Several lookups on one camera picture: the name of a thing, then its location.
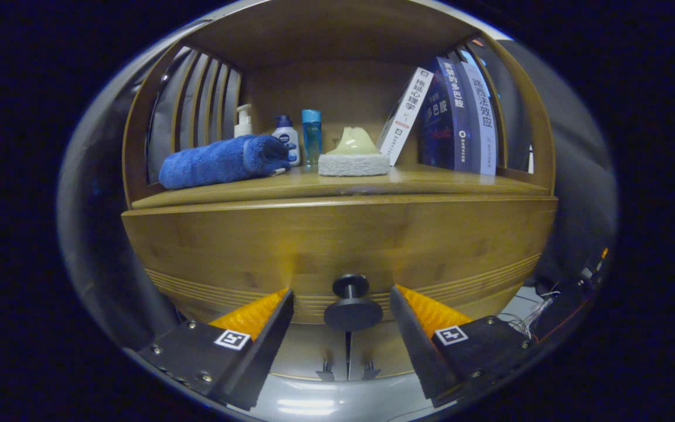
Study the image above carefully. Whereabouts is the white pump bottle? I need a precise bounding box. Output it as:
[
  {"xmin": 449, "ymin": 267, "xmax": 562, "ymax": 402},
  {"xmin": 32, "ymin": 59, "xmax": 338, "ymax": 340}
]
[{"xmin": 234, "ymin": 104, "xmax": 254, "ymax": 139}]

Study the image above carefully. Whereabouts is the wooden countertop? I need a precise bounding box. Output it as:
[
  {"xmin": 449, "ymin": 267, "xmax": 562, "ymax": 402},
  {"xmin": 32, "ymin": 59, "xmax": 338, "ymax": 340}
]
[{"xmin": 131, "ymin": 164, "xmax": 552, "ymax": 210}]

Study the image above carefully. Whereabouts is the white book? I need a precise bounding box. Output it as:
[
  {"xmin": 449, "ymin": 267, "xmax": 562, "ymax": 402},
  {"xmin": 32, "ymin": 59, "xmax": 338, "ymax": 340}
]
[{"xmin": 377, "ymin": 67, "xmax": 435, "ymax": 166}]

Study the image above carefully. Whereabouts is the black round drawer knob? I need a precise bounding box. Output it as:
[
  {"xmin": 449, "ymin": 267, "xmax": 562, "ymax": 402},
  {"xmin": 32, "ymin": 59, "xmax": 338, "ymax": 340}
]
[{"xmin": 323, "ymin": 274, "xmax": 384, "ymax": 332}]

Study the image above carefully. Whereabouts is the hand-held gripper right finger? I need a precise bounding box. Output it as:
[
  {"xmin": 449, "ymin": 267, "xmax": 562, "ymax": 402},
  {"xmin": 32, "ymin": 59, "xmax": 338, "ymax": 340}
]
[{"xmin": 388, "ymin": 285, "xmax": 540, "ymax": 408}]

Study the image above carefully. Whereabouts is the blue rolled towel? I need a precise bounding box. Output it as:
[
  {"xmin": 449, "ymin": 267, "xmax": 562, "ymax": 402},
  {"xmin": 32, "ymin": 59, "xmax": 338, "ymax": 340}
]
[{"xmin": 159, "ymin": 135, "xmax": 291, "ymax": 190}]

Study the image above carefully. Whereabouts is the dark blue book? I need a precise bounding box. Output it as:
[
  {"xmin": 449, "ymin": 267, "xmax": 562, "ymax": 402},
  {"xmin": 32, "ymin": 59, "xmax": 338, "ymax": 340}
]
[{"xmin": 418, "ymin": 56, "xmax": 473, "ymax": 172}]

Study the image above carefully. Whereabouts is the clear blue bottle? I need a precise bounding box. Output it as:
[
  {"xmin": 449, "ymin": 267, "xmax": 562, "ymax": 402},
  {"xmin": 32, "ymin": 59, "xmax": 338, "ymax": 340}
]
[{"xmin": 302, "ymin": 109, "xmax": 322, "ymax": 168}]

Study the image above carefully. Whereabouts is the pale blue book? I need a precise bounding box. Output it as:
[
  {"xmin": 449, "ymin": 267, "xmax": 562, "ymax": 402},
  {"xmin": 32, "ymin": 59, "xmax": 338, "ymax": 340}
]
[{"xmin": 458, "ymin": 59, "xmax": 499, "ymax": 176}]

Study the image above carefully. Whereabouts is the wooden drawer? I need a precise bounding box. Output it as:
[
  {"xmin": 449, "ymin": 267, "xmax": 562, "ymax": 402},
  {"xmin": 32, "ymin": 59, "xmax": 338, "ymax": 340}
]
[{"xmin": 121, "ymin": 196, "xmax": 558, "ymax": 326}]

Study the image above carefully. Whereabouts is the cream sponge brush white pad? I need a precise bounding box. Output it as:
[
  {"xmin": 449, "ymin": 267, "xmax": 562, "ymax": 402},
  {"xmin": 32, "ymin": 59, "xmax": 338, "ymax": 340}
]
[{"xmin": 318, "ymin": 127, "xmax": 391, "ymax": 177}]

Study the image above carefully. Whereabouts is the white lotion bottle blue cap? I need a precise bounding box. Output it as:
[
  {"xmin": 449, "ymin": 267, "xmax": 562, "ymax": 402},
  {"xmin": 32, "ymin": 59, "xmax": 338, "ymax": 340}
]
[{"xmin": 271, "ymin": 115, "xmax": 301, "ymax": 167}]

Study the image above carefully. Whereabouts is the wooden cabinet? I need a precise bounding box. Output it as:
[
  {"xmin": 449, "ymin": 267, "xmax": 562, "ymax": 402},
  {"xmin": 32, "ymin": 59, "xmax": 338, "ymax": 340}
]
[{"xmin": 121, "ymin": 0, "xmax": 558, "ymax": 382}]

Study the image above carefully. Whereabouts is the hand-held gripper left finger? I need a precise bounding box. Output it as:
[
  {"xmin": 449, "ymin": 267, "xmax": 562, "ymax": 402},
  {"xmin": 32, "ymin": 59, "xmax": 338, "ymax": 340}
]
[{"xmin": 124, "ymin": 288, "xmax": 295, "ymax": 412}]

